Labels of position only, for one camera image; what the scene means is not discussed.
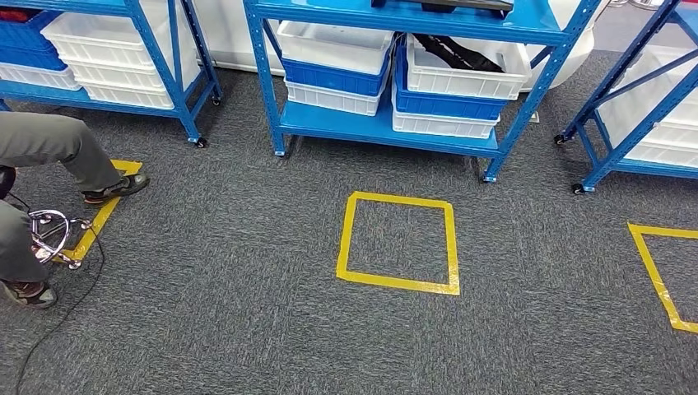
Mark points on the blue metal shelf rack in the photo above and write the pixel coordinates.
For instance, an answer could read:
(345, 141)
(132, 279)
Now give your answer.
(654, 169)
(382, 128)
(82, 99)

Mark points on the long black plastic part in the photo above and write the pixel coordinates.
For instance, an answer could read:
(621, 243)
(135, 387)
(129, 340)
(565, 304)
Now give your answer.
(469, 4)

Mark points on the white plastic crate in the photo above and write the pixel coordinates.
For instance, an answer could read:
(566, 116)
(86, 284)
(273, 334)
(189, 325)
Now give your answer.
(442, 126)
(332, 102)
(93, 41)
(332, 49)
(665, 154)
(463, 83)
(38, 76)
(638, 103)
(120, 76)
(679, 135)
(131, 97)

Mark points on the yellow floor tape square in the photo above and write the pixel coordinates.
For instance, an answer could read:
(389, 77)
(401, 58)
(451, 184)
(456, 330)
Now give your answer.
(398, 283)
(95, 223)
(654, 272)

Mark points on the white car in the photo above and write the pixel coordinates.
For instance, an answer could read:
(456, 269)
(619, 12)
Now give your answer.
(229, 43)

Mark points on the metal floor socket plate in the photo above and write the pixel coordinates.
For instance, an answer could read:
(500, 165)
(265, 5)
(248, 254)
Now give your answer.
(534, 116)

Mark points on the person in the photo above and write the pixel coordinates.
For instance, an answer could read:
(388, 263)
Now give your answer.
(43, 142)

